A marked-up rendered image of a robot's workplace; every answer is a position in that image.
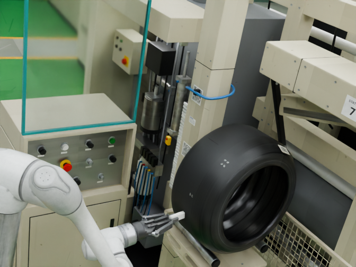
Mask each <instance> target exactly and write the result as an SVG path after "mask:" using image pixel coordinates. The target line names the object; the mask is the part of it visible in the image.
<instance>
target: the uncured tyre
mask: <svg viewBox="0 0 356 267"><path fill-rule="evenodd" d="M208 138H210V139H211V140H213V141H214V142H216V143H217V144H218V145H217V144H216V143H214V142H213V141H211V140H210V139H208ZM278 145H280V146H283V147H285V146H284V145H283V144H282V143H280V142H278V141H277V140H275V139H273V138H272V137H270V136H268V135H266V134H265V133H263V132H261V131H260V130H258V129H256V128H255V127H252V126H249V125H246V124H241V123H232V124H227V125H225V126H222V127H219V128H217V129H215V130H213V131H212V132H210V133H208V134H207V135H205V136H204V137H202V138H201V139H200V140H199V141H197V142H196V143H195V144H194V145H193V146H192V147H191V149H190V150H189V151H188V152H187V154H186V155H185V157H184V158H183V160H182V161H181V163H180V165H179V167H178V169H177V172H176V175H175V178H174V182H173V186H172V194H171V202H172V208H173V211H174V213H178V212H181V211H184V212H185V218H183V219H181V220H179V223H180V224H181V225H182V226H183V227H184V228H185V229H186V230H187V231H188V232H189V233H190V234H191V235H192V236H194V237H195V238H196V239H197V240H198V241H199V242H200V243H201V244H202V245H203V246H204V247H206V248H207V249H209V250H211V251H214V252H216V253H220V254H230V253H236V252H240V251H244V250H246V249H248V248H251V247H252V246H254V245H256V244H257V243H259V242H260V241H261V240H263V239H264V238H265V237H267V235H268V234H269V233H270V232H272V231H273V230H274V228H275V227H276V226H277V224H278V223H279V222H280V220H281V219H282V217H283V216H284V214H285V213H286V211H287V209H288V207H289V205H290V203H291V201H292V197H293V194H294V191H295V187H296V168H295V162H294V160H293V156H292V155H291V153H290V152H289V151H288V150H287V151H288V152H289V154H290V155H288V154H286V153H283V152H282V151H281V149H280V147H279V146H278ZM286 149H287V148H286ZM225 158H226V159H228V160H229V161H230V163H229V164H228V165H227V166H226V167H225V168H222V167H221V166H220V165H219V164H220V163H221V162H222V161H223V160H224V159H225ZM190 191H191V192H192V193H193V194H194V196H193V199H191V198H190V197H189V196H188V195H189V192H190Z"/></svg>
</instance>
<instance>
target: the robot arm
mask: <svg viewBox="0 0 356 267"><path fill-rule="evenodd" d="M28 203H30V204H33V205H36V206H40V207H43V208H49V209H50V210H52V211H54V212H55V213H57V214H59V215H61V216H64V217H66V218H68V219H70V220H71V221H72V222H73V223H74V225H75V226H76V227H77V229H78V230H79V232H80V233H81V235H82V236H83V238H84V240H83V241H82V245H81V247H82V252H83V255H84V257H85V258H86V259H87V260H90V261H96V260H98V261H99V263H100V264H101V266H102V267H133V265H132V264H131V262H130V260H129V259H128V257H127V255H126V253H125V251H124V248H126V247H128V246H131V245H134V244H136V242H137V241H140V240H142V239H144V238H145V237H146V236H151V235H153V236H155V238H158V237H159V236H160V235H161V234H163V233H164V232H166V231H168V230H169V229H171V228H172V227H173V223H175V222H177V221H179V220H181V219H183V218H185V212H184V211H181V212H178V213H173V214H171V215H168V213H167V214H165V213H159V214H155V215H150V216H142V220H141V221H137V222H133V223H129V222H128V223H126V224H123V225H120V226H117V227H109V228H105V229H102V230H99V228H98V226H97V224H96V222H95V221H94V219H93V217H92V216H91V214H90V212H89V211H88V209H87V207H86V205H85V203H84V200H83V196H82V193H81V191H80V189H79V187H78V185H77V183H76V182H75V181H74V180H73V178H72V177H71V176H70V175H69V174H68V173H67V172H66V171H65V170H63V169H62V168H60V167H58V166H56V165H52V164H50V163H48V162H45V161H43V160H40V159H38V158H36V157H34V156H32V155H29V154H26V153H23V152H20V151H17V150H13V149H8V148H0V267H13V263H14V257H15V250H16V244H17V237H18V233H19V226H20V220H21V213H22V210H23V209H24V208H25V207H26V206H27V204H28Z"/></svg>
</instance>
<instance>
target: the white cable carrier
mask: <svg viewBox="0 0 356 267"><path fill-rule="evenodd" d="M183 104H184V105H183V107H184V108H183V111H182V115H181V116H182V117H181V123H180V127H179V134H178V138H177V144H176V145H177V146H176V149H175V155H174V161H173V162H174V163H173V167H172V172H171V173H172V174H171V179H170V184H169V187H170V188H171V189H172V186H173V182H174V176H175V170H176V165H177V159H178V155H179V150H180V144H181V138H182V132H183V127H184V121H185V115H186V110H187V106H188V102H184V103H183Z"/></svg>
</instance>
